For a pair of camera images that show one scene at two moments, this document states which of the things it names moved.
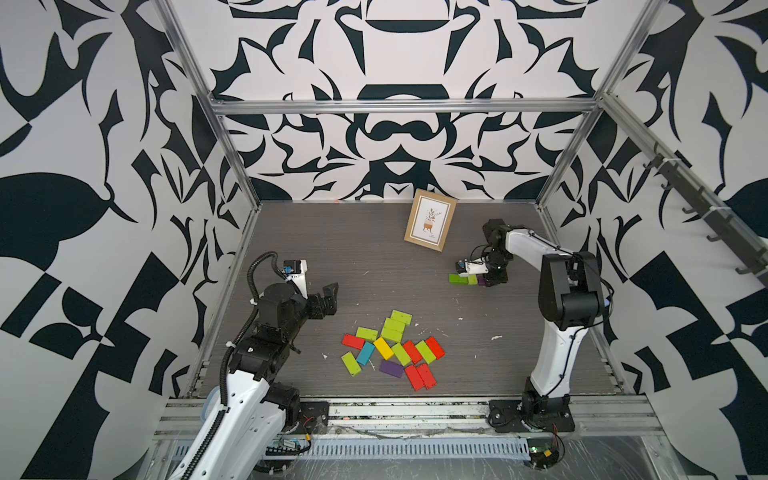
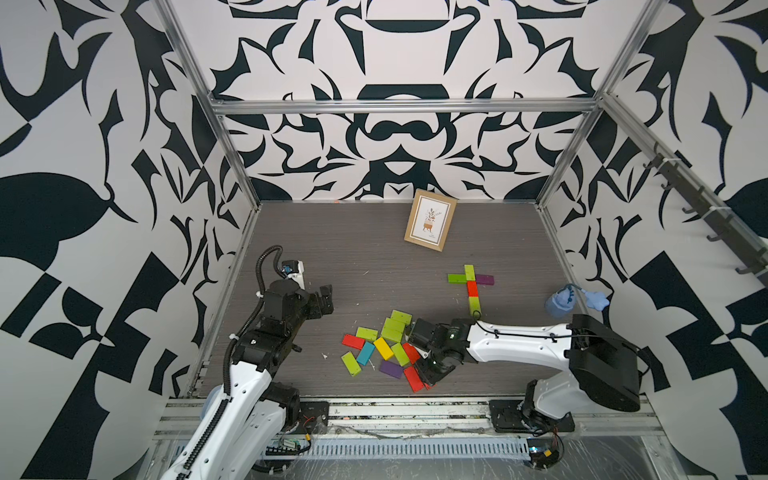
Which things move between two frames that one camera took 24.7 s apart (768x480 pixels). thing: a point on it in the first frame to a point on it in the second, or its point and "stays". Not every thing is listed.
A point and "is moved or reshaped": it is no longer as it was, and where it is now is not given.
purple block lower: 392,369 stays
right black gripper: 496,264 to 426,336
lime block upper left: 369,334 stays
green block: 456,279 stays
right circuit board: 543,452 stays
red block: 436,348 is moved or reshaped
